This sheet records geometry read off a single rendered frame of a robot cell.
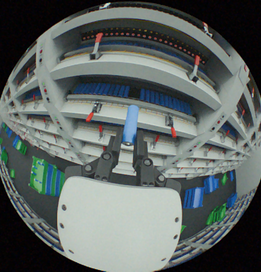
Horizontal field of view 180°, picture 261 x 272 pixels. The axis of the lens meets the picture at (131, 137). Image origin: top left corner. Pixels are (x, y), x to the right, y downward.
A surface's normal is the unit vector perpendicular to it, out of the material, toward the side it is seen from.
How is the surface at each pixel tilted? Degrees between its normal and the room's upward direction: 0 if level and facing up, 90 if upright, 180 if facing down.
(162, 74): 109
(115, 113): 19
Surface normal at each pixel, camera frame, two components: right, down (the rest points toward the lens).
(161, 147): 0.11, -0.28
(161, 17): -0.15, 0.94
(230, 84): -0.98, -0.17
